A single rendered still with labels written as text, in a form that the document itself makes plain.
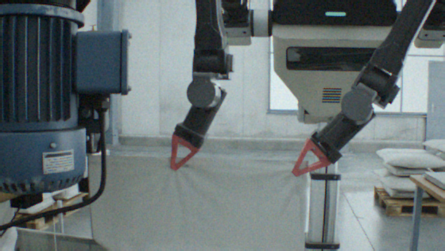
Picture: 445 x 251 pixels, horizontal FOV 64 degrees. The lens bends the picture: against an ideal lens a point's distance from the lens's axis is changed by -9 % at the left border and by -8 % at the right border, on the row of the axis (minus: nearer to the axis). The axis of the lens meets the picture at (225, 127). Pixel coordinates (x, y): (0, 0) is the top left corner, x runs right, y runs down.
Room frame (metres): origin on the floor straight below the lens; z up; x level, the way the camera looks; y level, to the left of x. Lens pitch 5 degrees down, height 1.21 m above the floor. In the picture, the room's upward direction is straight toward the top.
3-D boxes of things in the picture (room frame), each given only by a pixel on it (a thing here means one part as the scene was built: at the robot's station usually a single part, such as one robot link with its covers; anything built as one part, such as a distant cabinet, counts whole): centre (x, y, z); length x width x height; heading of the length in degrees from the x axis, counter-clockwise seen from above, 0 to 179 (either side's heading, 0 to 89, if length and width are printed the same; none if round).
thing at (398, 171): (4.04, -2.02, 0.44); 0.66 x 0.43 x 0.13; 171
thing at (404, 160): (3.83, -2.01, 0.57); 0.66 x 0.42 x 0.13; 73
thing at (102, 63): (0.55, 0.18, 1.25); 0.10 x 0.08 x 0.12; 16
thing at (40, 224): (3.71, 1.99, 0.07); 1.20 x 0.82 x 0.14; 173
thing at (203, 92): (0.79, 0.03, 1.25); 0.11 x 0.09 x 0.12; 171
